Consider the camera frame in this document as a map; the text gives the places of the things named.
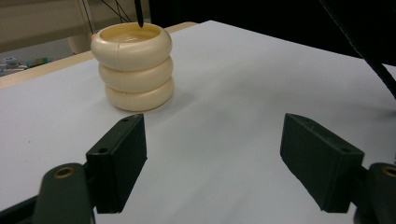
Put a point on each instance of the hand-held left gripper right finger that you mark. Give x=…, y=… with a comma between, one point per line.
x=320, y=165

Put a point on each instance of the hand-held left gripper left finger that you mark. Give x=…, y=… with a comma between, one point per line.
x=120, y=161

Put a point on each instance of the cream ribbed pen holder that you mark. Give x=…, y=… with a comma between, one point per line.
x=137, y=71

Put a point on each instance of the black pen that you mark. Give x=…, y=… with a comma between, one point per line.
x=138, y=12

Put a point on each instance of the colourful plastic toys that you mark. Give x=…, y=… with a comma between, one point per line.
x=37, y=61

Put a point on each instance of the beige wooden shelf unit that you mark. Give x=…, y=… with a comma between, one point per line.
x=37, y=25

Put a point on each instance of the black curtain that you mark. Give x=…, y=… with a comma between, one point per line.
x=249, y=18

